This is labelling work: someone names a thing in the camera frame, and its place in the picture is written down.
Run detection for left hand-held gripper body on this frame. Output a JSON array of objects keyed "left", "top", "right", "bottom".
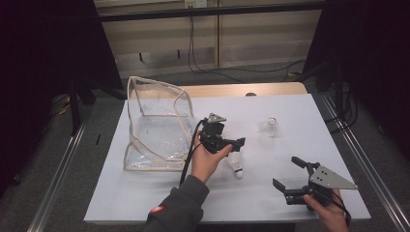
[{"left": 199, "top": 112, "right": 228, "bottom": 154}]

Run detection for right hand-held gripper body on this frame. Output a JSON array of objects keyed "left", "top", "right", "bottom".
[{"left": 283, "top": 162, "right": 359, "bottom": 211}]

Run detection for clear plastic bag beige trim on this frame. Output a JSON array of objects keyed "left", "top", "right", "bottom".
[{"left": 123, "top": 75, "right": 196, "bottom": 172}]

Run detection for person's left hand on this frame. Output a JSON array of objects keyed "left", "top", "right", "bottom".
[{"left": 190, "top": 130, "right": 234, "bottom": 185}]

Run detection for person's right hand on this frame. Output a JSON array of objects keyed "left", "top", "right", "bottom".
[{"left": 303, "top": 188, "right": 351, "bottom": 232}]

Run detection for white table sheet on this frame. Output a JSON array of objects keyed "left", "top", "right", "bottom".
[{"left": 83, "top": 93, "right": 371, "bottom": 225}]

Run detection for black metal stand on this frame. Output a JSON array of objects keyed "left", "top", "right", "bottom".
[
  {"left": 69, "top": 76, "right": 98, "bottom": 136},
  {"left": 334, "top": 61, "right": 345, "bottom": 112}
]

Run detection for black horizontal bar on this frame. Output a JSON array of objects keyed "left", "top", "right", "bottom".
[{"left": 96, "top": 1, "right": 327, "bottom": 23}]

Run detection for left hand-held gripper black cable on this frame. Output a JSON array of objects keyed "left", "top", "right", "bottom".
[{"left": 178, "top": 118, "right": 209, "bottom": 188}]

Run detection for hand-held gripper black cable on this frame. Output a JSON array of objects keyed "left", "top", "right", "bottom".
[
  {"left": 178, "top": 118, "right": 209, "bottom": 188},
  {"left": 327, "top": 191, "right": 352, "bottom": 228}
]

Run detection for right hand-held gripper black cable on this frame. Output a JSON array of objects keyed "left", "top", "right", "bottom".
[{"left": 327, "top": 191, "right": 352, "bottom": 228}]

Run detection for aluminium floor rail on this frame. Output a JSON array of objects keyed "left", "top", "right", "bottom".
[
  {"left": 27, "top": 122, "right": 88, "bottom": 232},
  {"left": 322, "top": 95, "right": 410, "bottom": 232}
]

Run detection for black floor cables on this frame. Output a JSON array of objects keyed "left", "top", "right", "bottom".
[{"left": 323, "top": 90, "right": 360, "bottom": 134}]

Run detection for black wall cable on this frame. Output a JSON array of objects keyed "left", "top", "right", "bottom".
[
  {"left": 190, "top": 15, "right": 308, "bottom": 74},
  {"left": 188, "top": 15, "right": 241, "bottom": 85}
]

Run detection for white wall socket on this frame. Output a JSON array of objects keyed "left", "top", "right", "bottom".
[{"left": 184, "top": 0, "right": 208, "bottom": 9}]

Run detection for yellow floor cable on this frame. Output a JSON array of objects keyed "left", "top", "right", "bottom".
[{"left": 50, "top": 95, "right": 73, "bottom": 118}]

